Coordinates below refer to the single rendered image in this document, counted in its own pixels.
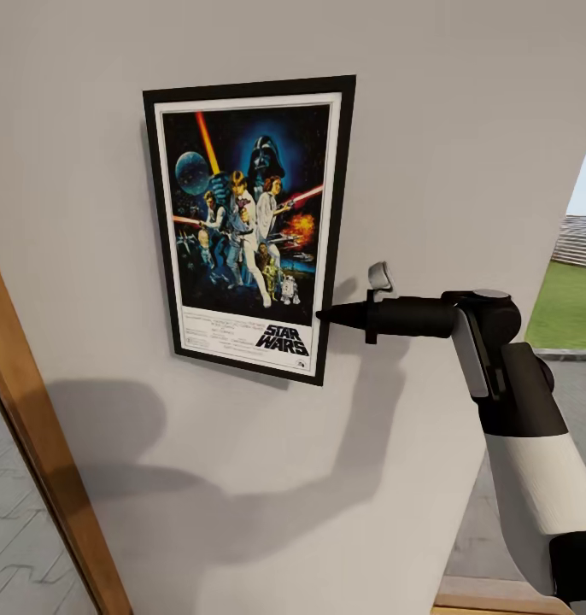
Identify poster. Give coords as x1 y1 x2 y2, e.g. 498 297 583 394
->
143 74 357 387

